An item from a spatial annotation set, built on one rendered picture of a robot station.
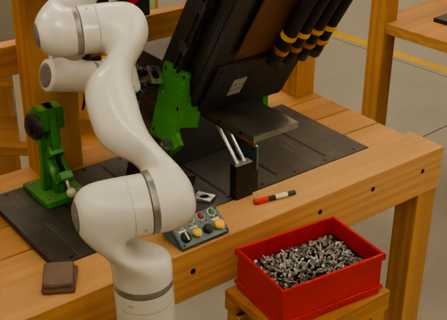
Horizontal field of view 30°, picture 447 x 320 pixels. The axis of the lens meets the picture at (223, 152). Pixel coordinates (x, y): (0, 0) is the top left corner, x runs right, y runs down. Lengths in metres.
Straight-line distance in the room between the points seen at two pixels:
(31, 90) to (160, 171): 0.94
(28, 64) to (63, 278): 0.68
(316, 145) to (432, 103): 2.73
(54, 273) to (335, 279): 0.68
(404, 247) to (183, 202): 1.45
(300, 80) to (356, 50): 3.09
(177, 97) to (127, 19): 0.58
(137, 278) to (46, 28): 0.52
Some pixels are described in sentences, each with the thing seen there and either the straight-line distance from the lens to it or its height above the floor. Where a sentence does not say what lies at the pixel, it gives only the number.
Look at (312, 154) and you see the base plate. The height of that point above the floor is 0.90.
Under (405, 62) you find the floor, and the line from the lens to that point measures 5.97.
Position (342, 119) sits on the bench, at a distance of 2.92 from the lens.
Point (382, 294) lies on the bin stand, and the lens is 2.21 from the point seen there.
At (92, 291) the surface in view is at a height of 0.90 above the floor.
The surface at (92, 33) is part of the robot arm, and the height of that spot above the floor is 1.55.
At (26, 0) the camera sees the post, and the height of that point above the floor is 1.43.
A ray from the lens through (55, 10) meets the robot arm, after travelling 1.71.
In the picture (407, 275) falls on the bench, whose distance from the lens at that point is 2.93.
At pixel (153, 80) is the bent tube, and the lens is 2.28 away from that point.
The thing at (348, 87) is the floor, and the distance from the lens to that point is 5.48.
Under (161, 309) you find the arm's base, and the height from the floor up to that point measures 1.07.
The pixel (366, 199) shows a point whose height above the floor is 0.83.
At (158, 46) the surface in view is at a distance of 2.50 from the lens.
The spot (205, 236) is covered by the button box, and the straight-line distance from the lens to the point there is 2.17.
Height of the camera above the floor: 2.10
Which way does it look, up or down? 27 degrees down
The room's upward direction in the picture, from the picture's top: 1 degrees clockwise
